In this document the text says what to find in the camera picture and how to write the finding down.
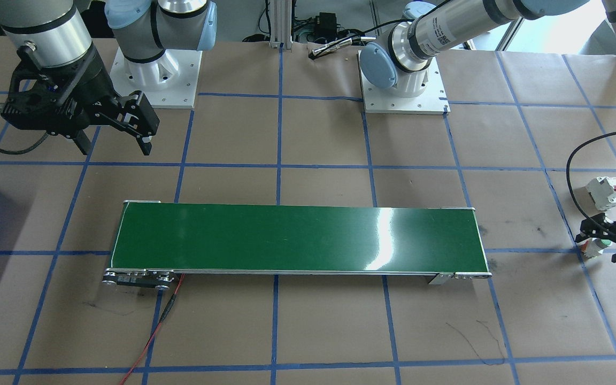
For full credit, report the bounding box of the green conveyor belt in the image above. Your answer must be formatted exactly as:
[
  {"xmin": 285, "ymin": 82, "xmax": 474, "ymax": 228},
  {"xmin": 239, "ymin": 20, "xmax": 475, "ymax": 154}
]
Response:
[{"xmin": 101, "ymin": 200, "xmax": 493, "ymax": 292}]

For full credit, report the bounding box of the silver metal plug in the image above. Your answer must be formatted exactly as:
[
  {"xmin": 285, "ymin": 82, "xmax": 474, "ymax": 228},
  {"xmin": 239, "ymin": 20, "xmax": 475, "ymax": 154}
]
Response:
[{"xmin": 310, "ymin": 35, "xmax": 366, "ymax": 60}]

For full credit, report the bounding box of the black adapter box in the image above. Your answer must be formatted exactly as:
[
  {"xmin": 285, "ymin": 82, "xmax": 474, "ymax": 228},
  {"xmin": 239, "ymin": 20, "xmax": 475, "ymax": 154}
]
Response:
[{"xmin": 314, "ymin": 13, "xmax": 342, "ymax": 39}]

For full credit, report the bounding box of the white circuit breaker red switch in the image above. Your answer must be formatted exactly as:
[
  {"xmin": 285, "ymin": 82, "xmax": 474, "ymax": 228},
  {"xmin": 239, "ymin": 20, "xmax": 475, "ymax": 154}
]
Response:
[{"xmin": 585, "ymin": 175, "xmax": 616, "ymax": 212}]

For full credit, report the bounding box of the red wire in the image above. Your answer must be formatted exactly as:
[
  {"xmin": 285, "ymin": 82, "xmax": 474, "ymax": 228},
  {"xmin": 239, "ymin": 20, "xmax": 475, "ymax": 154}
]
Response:
[{"xmin": 120, "ymin": 273, "xmax": 186, "ymax": 385}]

